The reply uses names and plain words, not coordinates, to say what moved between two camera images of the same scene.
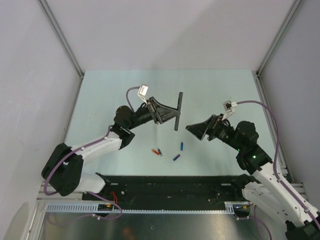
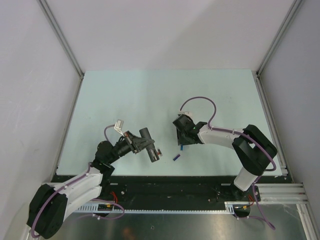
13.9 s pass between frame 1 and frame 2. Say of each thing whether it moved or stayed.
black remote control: moved
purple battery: stayed
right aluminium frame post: stayed
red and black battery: stayed
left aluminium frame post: stayed
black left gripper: moved
